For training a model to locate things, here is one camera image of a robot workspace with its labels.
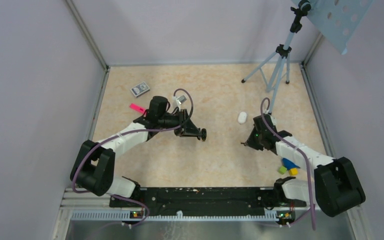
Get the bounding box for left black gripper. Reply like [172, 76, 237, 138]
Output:
[158, 108, 202, 137]

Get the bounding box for black earbud charging case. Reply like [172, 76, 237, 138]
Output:
[200, 128, 207, 142]

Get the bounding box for white earbud charging case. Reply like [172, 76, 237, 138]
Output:
[237, 111, 248, 125]

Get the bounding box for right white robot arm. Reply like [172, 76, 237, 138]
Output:
[244, 114, 366, 217]

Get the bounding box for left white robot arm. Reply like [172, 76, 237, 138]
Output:
[69, 96, 207, 207]

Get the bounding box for green cube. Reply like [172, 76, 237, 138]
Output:
[277, 166, 288, 175]

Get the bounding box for blue toy car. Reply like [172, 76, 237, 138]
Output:
[281, 158, 300, 170]

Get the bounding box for yellow cube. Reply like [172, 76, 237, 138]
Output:
[288, 167, 299, 176]

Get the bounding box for pink marker pen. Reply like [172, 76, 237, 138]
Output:
[129, 103, 146, 115]

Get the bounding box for grey playing card box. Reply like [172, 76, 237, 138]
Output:
[130, 81, 150, 98]

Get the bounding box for light blue tripod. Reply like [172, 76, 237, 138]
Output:
[241, 0, 312, 113]

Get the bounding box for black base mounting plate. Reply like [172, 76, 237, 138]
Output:
[109, 187, 307, 217]

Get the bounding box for perforated blue metal panel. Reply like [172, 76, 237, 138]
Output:
[291, 0, 374, 55]

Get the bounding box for white cable duct rail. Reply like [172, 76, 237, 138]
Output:
[71, 209, 279, 222]

